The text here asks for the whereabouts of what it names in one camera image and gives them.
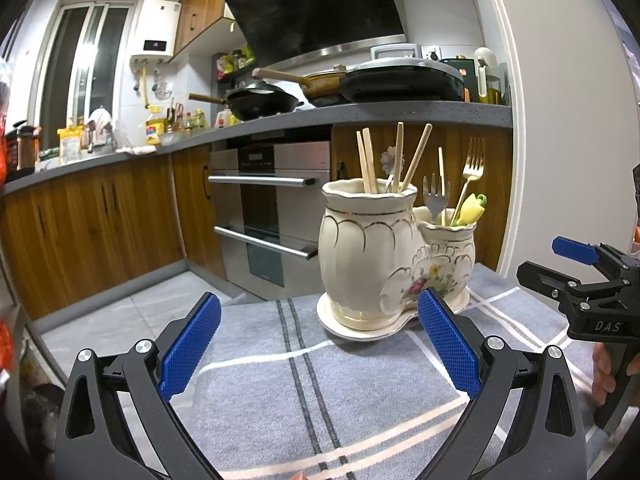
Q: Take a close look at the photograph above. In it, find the stainless built-in oven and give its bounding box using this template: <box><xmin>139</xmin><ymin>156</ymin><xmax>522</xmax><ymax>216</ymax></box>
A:
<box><xmin>207</xmin><ymin>127</ymin><xmax>331</xmax><ymax>299</ymax></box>

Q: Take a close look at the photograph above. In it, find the silver spoon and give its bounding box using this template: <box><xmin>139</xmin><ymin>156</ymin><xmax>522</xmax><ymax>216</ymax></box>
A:
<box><xmin>381</xmin><ymin>146</ymin><xmax>396</xmax><ymax>193</ymax></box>

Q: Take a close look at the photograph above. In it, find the gold fork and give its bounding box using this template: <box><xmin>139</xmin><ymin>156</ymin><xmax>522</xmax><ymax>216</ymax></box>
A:
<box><xmin>450</xmin><ymin>136</ymin><xmax>485</xmax><ymax>224</ymax></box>

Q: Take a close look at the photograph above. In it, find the grey kitchen countertop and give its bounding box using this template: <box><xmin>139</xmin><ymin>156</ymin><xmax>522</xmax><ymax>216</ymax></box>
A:
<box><xmin>1</xmin><ymin>101</ymin><xmax>513</xmax><ymax>196</ymax></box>

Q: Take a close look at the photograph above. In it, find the brown wooden-handled pan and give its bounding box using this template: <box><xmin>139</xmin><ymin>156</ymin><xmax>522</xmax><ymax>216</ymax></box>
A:
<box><xmin>252</xmin><ymin>64</ymin><xmax>348</xmax><ymax>107</ymax></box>

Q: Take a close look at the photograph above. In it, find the dark green appliance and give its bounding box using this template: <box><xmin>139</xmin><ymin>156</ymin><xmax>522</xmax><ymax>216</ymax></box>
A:
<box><xmin>440</xmin><ymin>55</ymin><xmax>480</xmax><ymax>103</ymax></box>

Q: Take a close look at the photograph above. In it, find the grey lidded electric griddle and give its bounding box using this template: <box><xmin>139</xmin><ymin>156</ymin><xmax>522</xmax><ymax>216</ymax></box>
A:
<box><xmin>340</xmin><ymin>44</ymin><xmax>464</xmax><ymax>103</ymax></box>

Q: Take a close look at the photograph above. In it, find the red plastic bag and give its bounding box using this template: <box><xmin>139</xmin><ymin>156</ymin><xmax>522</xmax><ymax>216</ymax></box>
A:
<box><xmin>0</xmin><ymin>320</ymin><xmax>14</xmax><ymax>373</ymax></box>

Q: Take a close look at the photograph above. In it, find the yellow cooking oil bottle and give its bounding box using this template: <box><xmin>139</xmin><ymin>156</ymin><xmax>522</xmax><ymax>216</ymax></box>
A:
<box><xmin>145</xmin><ymin>105</ymin><xmax>167</xmax><ymax>145</ymax></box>

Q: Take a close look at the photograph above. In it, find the person's right hand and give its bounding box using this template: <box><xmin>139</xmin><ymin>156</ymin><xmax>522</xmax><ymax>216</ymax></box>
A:
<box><xmin>591</xmin><ymin>342</ymin><xmax>640</xmax><ymax>405</ymax></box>

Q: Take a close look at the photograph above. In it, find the thin wooden stick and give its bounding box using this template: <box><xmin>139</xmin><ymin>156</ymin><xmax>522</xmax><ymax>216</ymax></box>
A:
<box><xmin>438</xmin><ymin>146</ymin><xmax>448</xmax><ymax>226</ymax></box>

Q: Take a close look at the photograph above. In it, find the grey plaid table cloth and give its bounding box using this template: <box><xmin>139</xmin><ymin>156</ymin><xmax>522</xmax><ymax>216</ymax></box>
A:
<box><xmin>41</xmin><ymin>261</ymin><xmax>609</xmax><ymax>480</ymax></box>

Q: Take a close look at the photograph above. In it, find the black range hood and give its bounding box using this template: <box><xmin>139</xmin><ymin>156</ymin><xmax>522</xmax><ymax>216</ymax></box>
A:
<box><xmin>226</xmin><ymin>0</ymin><xmax>406</xmax><ymax>66</ymax></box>

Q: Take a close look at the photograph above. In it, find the wooden chopstick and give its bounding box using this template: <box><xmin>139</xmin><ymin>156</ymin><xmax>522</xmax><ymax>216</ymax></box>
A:
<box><xmin>356</xmin><ymin>130</ymin><xmax>371</xmax><ymax>194</ymax></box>
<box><xmin>392</xmin><ymin>122</ymin><xmax>404</xmax><ymax>193</ymax></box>
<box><xmin>399</xmin><ymin>124</ymin><xmax>433</xmax><ymax>193</ymax></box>
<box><xmin>362</xmin><ymin>128</ymin><xmax>378</xmax><ymax>194</ymax></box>

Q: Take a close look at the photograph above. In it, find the black wok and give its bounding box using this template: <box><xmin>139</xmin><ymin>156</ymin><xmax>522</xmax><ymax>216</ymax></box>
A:
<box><xmin>188</xmin><ymin>81</ymin><xmax>303</xmax><ymax>122</ymax></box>

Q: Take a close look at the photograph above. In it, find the silver fork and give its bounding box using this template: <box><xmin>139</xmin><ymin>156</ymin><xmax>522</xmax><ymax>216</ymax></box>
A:
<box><xmin>423</xmin><ymin>174</ymin><xmax>450</xmax><ymax>223</ymax></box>

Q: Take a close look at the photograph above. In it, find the cream floral ceramic utensil holder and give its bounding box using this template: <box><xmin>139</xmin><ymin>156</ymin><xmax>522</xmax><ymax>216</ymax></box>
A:
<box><xmin>317</xmin><ymin>179</ymin><xmax>475</xmax><ymax>341</ymax></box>

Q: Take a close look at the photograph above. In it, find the oil dispenser bottle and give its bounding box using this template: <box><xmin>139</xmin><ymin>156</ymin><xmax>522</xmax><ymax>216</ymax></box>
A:
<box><xmin>474</xmin><ymin>47</ymin><xmax>501</xmax><ymax>105</ymax></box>

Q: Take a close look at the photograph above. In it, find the green yellow tulip utensil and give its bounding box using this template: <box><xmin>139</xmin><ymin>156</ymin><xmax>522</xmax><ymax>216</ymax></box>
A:
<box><xmin>454</xmin><ymin>194</ymin><xmax>487</xmax><ymax>226</ymax></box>

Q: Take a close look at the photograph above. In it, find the white water heater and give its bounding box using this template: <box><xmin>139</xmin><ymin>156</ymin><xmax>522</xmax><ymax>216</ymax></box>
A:
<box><xmin>130</xmin><ymin>0</ymin><xmax>181</xmax><ymax>64</ymax></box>

